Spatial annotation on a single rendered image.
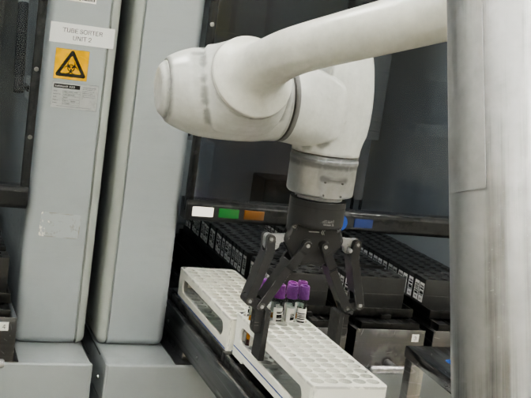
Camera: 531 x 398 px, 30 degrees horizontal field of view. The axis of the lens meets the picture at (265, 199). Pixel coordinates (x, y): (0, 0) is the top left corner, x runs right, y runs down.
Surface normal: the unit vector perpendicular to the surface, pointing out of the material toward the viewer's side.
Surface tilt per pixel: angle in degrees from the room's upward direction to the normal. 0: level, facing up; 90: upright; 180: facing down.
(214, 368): 90
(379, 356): 90
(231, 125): 144
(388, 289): 90
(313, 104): 87
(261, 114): 102
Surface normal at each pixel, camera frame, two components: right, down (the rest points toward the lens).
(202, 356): -0.93, -0.07
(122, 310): 0.33, 0.20
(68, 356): 0.14, -0.98
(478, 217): -0.73, -0.08
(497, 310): -0.53, -0.10
